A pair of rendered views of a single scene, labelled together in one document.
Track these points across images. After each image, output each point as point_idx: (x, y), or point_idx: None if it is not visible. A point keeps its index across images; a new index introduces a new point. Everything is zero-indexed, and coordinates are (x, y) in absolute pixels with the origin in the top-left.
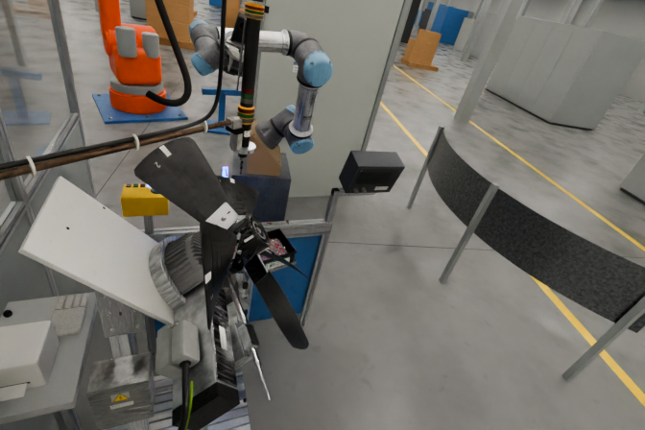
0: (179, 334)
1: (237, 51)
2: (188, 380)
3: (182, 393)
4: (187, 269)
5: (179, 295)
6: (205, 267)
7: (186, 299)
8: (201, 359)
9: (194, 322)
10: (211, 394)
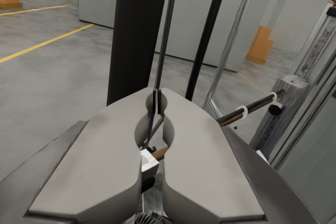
0: (161, 164)
1: (173, 113)
2: (154, 151)
3: (156, 148)
4: (161, 216)
5: (163, 211)
6: (158, 119)
7: (156, 212)
8: None
9: (151, 187)
10: (143, 143)
